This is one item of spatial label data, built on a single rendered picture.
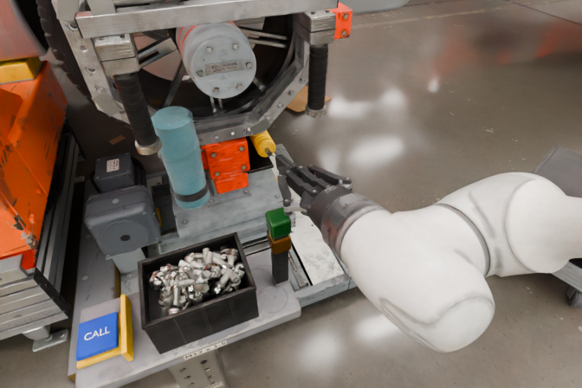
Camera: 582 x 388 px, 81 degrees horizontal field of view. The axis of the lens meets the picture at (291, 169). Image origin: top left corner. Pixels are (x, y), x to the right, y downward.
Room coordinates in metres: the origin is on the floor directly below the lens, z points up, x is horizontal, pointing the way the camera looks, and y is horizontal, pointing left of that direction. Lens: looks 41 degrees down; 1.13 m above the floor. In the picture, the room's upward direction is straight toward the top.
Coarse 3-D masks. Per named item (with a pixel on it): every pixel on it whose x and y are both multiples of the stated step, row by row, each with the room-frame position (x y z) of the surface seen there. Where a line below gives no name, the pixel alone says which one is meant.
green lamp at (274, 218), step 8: (280, 208) 0.43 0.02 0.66; (272, 216) 0.41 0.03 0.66; (280, 216) 0.41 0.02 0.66; (288, 216) 0.42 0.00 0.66; (272, 224) 0.39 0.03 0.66; (280, 224) 0.40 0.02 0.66; (288, 224) 0.40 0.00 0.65; (272, 232) 0.39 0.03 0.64; (280, 232) 0.39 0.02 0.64; (288, 232) 0.40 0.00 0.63
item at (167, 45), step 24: (168, 0) 0.83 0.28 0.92; (264, 24) 1.12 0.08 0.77; (288, 24) 0.95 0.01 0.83; (144, 48) 0.81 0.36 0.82; (168, 48) 0.82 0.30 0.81; (264, 48) 1.05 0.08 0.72; (288, 48) 0.92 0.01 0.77; (144, 72) 0.97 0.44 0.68; (264, 72) 0.96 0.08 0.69; (144, 96) 0.80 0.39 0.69; (168, 96) 0.81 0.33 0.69; (192, 96) 0.94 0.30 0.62; (240, 96) 0.92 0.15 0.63
